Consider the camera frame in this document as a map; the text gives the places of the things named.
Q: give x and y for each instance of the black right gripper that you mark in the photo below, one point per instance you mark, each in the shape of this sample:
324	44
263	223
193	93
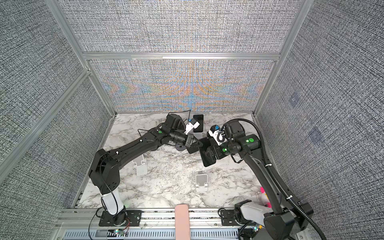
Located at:
220	155

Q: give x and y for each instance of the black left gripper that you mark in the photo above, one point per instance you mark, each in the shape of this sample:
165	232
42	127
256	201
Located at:
189	140

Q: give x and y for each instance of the white folding phone stand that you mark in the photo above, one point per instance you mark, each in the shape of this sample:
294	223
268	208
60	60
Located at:
140	165

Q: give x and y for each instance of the purple round phone stand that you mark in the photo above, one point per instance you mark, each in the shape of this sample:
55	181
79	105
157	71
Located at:
180	148

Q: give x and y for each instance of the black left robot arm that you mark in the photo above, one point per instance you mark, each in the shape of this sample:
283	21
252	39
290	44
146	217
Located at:
105	168

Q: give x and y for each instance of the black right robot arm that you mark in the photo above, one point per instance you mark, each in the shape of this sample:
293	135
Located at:
286	215

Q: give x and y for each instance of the white front phone stand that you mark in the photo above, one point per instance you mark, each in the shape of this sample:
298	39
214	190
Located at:
201	182

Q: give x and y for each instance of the pink plush toy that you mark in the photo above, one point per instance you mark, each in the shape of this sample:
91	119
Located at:
264	198

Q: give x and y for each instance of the pink bar front centre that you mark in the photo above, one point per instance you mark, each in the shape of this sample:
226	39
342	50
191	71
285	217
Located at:
182	222

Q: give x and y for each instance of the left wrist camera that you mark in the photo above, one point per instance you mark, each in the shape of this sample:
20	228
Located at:
174	122

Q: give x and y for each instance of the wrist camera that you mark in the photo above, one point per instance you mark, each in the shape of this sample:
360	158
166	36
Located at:
230	132
174	122

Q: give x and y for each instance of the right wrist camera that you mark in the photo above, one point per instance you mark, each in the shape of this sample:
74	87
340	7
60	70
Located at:
230	132

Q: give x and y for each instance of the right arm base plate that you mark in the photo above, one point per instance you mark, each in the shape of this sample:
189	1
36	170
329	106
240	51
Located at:
228	218

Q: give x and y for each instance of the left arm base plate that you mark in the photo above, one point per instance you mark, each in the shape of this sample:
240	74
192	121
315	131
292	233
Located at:
132	217

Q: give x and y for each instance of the aluminium front rail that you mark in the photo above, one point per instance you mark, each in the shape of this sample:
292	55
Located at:
155	224

